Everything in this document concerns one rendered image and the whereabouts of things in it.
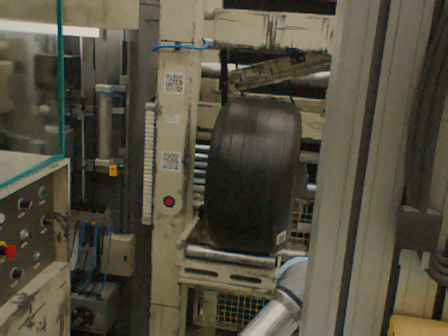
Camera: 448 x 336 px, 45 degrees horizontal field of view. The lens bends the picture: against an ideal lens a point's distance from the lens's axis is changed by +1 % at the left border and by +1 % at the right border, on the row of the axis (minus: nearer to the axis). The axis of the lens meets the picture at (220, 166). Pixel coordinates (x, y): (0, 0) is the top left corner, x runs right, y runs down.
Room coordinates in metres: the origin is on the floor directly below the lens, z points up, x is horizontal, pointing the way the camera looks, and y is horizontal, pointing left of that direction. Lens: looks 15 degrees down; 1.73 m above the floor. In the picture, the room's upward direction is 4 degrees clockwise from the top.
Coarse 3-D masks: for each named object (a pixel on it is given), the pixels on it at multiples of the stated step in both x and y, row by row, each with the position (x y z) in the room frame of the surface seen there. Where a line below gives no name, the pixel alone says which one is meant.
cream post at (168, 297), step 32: (160, 0) 1.94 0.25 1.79; (192, 0) 1.92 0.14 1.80; (160, 32) 1.94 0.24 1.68; (192, 32) 1.92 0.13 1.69; (160, 64) 1.93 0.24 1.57; (192, 64) 1.92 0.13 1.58; (160, 96) 1.93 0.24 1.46; (192, 96) 1.94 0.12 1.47; (160, 128) 1.93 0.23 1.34; (192, 128) 1.97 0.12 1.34; (160, 160) 1.93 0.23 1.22; (192, 160) 2.00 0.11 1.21; (160, 192) 1.93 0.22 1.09; (192, 192) 2.03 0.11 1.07; (160, 224) 1.93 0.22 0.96; (160, 256) 1.93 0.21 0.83; (160, 288) 1.93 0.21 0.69; (160, 320) 1.93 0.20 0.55
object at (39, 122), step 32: (0, 0) 1.39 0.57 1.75; (32, 0) 1.54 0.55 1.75; (0, 32) 1.38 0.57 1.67; (32, 32) 1.53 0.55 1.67; (0, 64) 1.38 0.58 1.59; (32, 64) 1.53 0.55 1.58; (0, 96) 1.37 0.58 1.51; (32, 96) 1.52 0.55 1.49; (0, 128) 1.36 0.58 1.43; (32, 128) 1.52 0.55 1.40; (64, 128) 1.70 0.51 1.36; (0, 160) 1.36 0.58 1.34; (32, 160) 1.52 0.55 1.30
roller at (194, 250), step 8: (192, 248) 1.83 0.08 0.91; (200, 248) 1.83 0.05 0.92; (208, 248) 1.83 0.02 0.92; (216, 248) 1.83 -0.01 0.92; (192, 256) 1.84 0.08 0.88; (200, 256) 1.83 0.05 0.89; (208, 256) 1.82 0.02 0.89; (216, 256) 1.81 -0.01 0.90; (224, 256) 1.81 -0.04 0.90; (232, 256) 1.81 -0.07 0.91; (240, 256) 1.80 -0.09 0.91; (248, 256) 1.80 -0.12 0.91; (256, 256) 1.80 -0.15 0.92; (264, 256) 1.80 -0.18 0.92; (272, 256) 1.80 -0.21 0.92; (256, 264) 1.79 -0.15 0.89; (264, 264) 1.79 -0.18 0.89; (272, 264) 1.78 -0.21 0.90
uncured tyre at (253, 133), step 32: (224, 128) 1.78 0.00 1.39; (256, 128) 1.77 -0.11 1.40; (288, 128) 1.77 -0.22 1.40; (224, 160) 1.71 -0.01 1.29; (256, 160) 1.70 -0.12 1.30; (288, 160) 1.71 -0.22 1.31; (224, 192) 1.68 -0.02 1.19; (256, 192) 1.67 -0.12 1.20; (288, 192) 1.68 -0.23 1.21; (224, 224) 1.70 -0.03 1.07; (256, 224) 1.68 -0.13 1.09; (288, 224) 1.72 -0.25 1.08
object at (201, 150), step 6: (198, 138) 2.45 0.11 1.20; (198, 144) 2.45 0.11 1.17; (204, 144) 2.45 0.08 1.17; (198, 150) 2.32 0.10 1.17; (204, 150) 2.32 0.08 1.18; (198, 156) 2.31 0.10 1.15; (204, 156) 2.31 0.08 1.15; (198, 162) 2.33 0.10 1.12; (204, 162) 2.32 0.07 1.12; (198, 168) 2.45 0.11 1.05; (204, 168) 2.45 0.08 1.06; (198, 174) 2.31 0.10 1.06; (204, 174) 2.31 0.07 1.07; (198, 180) 2.32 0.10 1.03; (204, 180) 2.32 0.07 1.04; (198, 186) 2.32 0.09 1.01; (198, 192) 2.34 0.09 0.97; (198, 198) 2.33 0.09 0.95; (192, 204) 2.31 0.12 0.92; (198, 204) 2.31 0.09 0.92
